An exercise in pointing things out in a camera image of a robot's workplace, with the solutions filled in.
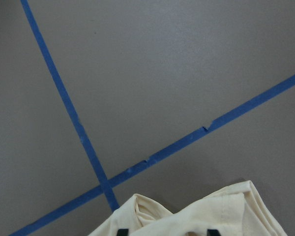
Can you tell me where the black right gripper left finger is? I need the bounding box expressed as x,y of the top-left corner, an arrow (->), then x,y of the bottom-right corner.
117,228 -> 129,236

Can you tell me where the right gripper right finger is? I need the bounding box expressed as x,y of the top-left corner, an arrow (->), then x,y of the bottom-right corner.
206,229 -> 221,236

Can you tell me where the beige long-sleeve graphic shirt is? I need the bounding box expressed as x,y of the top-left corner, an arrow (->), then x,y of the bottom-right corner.
91,180 -> 286,236

